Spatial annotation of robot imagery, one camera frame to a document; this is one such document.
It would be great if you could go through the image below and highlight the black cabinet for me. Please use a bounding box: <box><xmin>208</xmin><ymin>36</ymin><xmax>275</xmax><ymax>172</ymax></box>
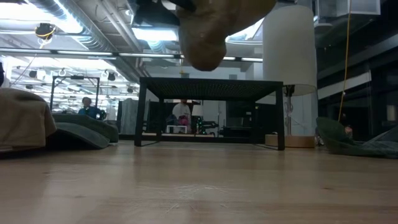
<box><xmin>225</xmin><ymin>101</ymin><xmax>259</xmax><ymax>138</ymax></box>

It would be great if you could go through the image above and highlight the person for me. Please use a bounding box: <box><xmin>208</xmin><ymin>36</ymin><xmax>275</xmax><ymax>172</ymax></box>
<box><xmin>172</xmin><ymin>99</ymin><xmax>192</xmax><ymax>126</ymax></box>
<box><xmin>77</xmin><ymin>96</ymin><xmax>105</xmax><ymax>121</ymax></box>

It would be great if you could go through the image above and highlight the white shade lamp, wooden base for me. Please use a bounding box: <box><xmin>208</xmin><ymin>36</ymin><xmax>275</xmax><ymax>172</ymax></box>
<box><xmin>262</xmin><ymin>4</ymin><xmax>318</xmax><ymax>149</ymax></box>

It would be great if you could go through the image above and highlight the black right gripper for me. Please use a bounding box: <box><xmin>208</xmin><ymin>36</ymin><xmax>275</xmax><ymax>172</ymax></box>
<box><xmin>133</xmin><ymin>0</ymin><xmax>197</xmax><ymax>26</ymax></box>

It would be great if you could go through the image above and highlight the grey curtain partition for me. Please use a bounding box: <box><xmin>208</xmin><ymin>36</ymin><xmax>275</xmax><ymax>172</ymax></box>
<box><xmin>119</xmin><ymin>98</ymin><xmax>140</xmax><ymax>135</ymax></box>

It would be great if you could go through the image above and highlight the yellow black cord reel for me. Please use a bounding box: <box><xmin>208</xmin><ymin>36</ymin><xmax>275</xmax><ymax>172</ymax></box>
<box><xmin>34</xmin><ymin>22</ymin><xmax>57</xmax><ymax>40</ymax></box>

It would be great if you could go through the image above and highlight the long linear ceiling light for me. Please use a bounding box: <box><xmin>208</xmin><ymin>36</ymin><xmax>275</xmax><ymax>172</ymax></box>
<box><xmin>0</xmin><ymin>48</ymin><xmax>264</xmax><ymax>62</ymax></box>

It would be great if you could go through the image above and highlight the silver ventilation duct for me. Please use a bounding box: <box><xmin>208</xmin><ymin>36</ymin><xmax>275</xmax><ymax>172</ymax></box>
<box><xmin>29</xmin><ymin>0</ymin><xmax>109</xmax><ymax>52</ymax></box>

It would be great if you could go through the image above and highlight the black aluminium table frame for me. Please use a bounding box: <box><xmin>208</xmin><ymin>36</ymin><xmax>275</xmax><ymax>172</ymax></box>
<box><xmin>118</xmin><ymin>133</ymin><xmax>282</xmax><ymax>144</ymax></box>

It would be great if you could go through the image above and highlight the small white table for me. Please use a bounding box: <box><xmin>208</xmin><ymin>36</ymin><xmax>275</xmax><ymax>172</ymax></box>
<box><xmin>166</xmin><ymin>124</ymin><xmax>189</xmax><ymax>134</ymax></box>

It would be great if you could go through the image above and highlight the black perforated metal stand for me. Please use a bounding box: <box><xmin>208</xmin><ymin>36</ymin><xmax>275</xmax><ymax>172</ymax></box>
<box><xmin>134</xmin><ymin>77</ymin><xmax>285</xmax><ymax>151</ymax></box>

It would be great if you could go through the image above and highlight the black rectangular rig frame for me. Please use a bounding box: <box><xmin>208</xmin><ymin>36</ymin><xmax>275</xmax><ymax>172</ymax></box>
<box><xmin>50</xmin><ymin>75</ymin><xmax>101</xmax><ymax>108</ymax></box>

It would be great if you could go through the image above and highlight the white lamp cable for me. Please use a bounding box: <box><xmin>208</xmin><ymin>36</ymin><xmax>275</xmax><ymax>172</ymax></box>
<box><xmin>284</xmin><ymin>101</ymin><xmax>295</xmax><ymax>125</ymax></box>

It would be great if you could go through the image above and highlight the dark green baseball cap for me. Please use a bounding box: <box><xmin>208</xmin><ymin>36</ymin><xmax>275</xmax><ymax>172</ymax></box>
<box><xmin>316</xmin><ymin>116</ymin><xmax>398</xmax><ymax>160</ymax></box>
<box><xmin>46</xmin><ymin>113</ymin><xmax>120</xmax><ymax>149</ymax></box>

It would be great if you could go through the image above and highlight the yellow power cord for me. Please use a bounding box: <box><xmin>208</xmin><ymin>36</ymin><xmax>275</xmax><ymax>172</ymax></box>
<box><xmin>338</xmin><ymin>0</ymin><xmax>352</xmax><ymax>123</ymax></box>

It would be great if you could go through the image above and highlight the beige baseball cap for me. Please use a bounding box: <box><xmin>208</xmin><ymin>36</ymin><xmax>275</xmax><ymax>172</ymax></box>
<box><xmin>0</xmin><ymin>88</ymin><xmax>58</xmax><ymax>151</ymax></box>
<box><xmin>175</xmin><ymin>0</ymin><xmax>278</xmax><ymax>72</ymax></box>

